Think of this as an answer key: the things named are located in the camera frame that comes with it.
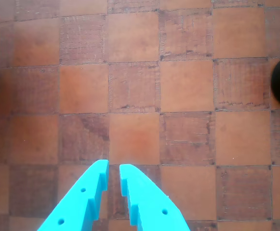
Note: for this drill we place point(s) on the brown leather chessboard mat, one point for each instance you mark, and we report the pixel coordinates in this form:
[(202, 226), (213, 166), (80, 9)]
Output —
[(185, 84)]

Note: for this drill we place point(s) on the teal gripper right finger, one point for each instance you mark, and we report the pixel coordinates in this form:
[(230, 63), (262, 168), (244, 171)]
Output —
[(149, 204)]

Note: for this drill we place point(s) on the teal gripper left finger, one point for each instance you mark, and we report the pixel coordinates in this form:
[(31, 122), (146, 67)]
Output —
[(79, 202)]

